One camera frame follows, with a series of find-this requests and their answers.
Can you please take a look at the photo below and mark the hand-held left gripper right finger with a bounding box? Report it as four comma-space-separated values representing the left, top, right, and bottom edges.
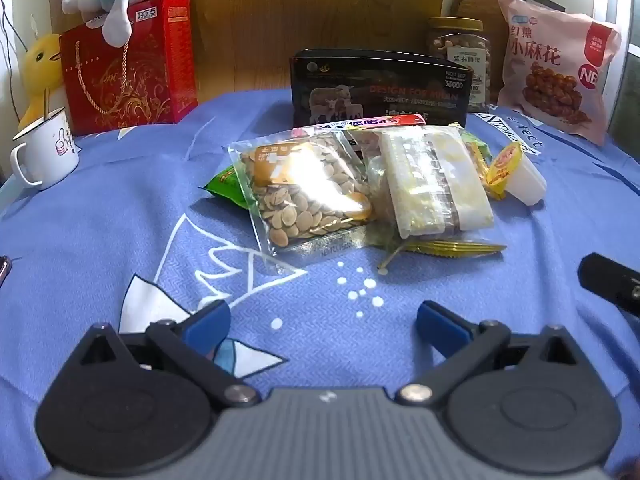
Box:
395, 300, 581, 409

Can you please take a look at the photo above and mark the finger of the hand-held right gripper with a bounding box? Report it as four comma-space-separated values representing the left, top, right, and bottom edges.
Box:
577, 252, 640, 319

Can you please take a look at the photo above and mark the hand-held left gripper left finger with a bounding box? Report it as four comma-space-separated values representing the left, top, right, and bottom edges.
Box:
67, 299, 262, 409

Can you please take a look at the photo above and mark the gold yellow snack packet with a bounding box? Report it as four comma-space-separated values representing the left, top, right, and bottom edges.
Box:
377, 239, 508, 273

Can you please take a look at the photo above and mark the jelly cup with orange lid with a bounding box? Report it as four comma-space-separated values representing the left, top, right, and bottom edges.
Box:
487, 141, 547, 207

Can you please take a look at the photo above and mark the green snack packet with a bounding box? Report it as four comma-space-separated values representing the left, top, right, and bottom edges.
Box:
197, 164, 251, 210

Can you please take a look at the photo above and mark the clear packet of cakes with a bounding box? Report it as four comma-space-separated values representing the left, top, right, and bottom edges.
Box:
367, 125, 496, 248

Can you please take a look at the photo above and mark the clear bag of seeds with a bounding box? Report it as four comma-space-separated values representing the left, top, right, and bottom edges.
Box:
227, 127, 378, 266

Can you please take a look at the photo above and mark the small green candy packet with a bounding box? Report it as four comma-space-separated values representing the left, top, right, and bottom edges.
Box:
460, 130, 496, 198

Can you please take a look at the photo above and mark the white packet with red label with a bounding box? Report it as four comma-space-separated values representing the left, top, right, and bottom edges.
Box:
292, 114, 427, 141

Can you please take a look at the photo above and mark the black tin box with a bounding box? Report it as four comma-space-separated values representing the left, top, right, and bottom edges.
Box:
291, 49, 473, 128

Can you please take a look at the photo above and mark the blue printed tablecloth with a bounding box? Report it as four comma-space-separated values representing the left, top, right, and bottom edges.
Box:
0, 87, 640, 480

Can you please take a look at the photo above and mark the pink snack bag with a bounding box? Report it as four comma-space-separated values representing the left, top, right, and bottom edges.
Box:
496, 0, 622, 147

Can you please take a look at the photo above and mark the white enamel mug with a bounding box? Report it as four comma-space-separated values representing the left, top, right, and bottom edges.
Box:
10, 107, 81, 192

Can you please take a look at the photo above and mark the red gift box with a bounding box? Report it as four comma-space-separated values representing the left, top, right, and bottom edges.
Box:
59, 0, 198, 137

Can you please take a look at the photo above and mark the clear nut jar gold lid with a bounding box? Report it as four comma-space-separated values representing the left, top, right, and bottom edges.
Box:
426, 16, 493, 113

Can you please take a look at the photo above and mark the yellow duck plush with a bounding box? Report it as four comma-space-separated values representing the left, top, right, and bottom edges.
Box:
17, 32, 66, 131

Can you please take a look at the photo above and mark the wooden cutting board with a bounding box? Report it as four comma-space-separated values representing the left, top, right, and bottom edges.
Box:
450, 0, 506, 31

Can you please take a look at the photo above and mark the wood grain wall panel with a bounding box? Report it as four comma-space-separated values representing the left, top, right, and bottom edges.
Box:
47, 0, 448, 111

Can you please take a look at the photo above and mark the black wall cable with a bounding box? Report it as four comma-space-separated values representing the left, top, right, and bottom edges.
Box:
0, 0, 28, 53

